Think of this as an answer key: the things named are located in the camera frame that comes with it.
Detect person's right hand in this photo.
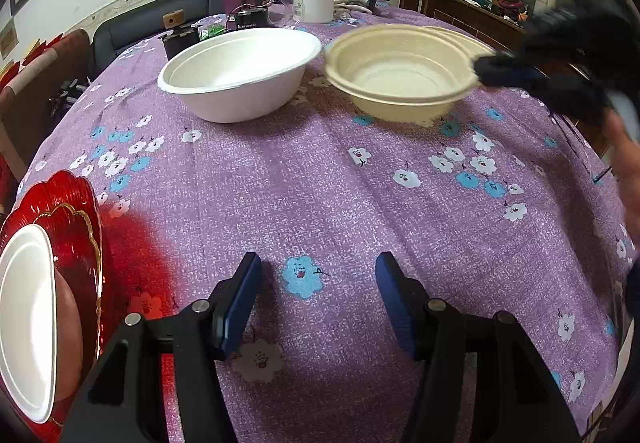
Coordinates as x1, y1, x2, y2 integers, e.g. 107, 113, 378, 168
602, 110, 640, 234

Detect large red glass plate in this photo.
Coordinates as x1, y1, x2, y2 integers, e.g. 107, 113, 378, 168
0, 170, 105, 443

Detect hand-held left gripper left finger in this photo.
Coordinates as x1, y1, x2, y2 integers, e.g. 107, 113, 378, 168
60, 252, 263, 443

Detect purple floral tablecloth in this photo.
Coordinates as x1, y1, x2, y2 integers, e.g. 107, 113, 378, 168
15, 6, 640, 443

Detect beige plastic bowl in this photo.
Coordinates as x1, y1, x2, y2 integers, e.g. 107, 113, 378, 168
324, 24, 482, 122
422, 26, 499, 70

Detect small red gold-rimmed plate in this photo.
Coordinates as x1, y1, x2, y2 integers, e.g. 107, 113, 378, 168
27, 203, 107, 374

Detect black leather sofa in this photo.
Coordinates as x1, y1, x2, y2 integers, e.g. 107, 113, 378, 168
92, 0, 372, 76

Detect black holder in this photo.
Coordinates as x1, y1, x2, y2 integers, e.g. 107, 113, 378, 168
158, 22, 202, 60

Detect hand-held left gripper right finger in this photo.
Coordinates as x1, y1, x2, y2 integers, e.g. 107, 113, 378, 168
375, 251, 583, 443

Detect white foam bowl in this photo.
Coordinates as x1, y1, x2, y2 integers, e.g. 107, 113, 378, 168
157, 26, 323, 124
0, 223, 84, 425

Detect white cloth bundle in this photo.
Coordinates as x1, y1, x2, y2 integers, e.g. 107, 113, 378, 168
332, 0, 374, 17

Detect black items on seat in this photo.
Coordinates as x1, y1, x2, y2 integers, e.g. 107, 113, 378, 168
49, 77, 90, 106

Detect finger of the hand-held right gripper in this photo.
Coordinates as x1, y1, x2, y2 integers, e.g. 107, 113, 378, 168
472, 50, 549, 90

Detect brown padded chair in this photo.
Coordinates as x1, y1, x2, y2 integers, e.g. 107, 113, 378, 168
0, 28, 92, 184

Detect red and gold packages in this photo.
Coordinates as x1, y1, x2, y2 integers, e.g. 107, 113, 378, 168
0, 36, 67, 80

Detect black battery box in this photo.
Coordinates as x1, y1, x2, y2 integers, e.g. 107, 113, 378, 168
234, 9, 272, 30

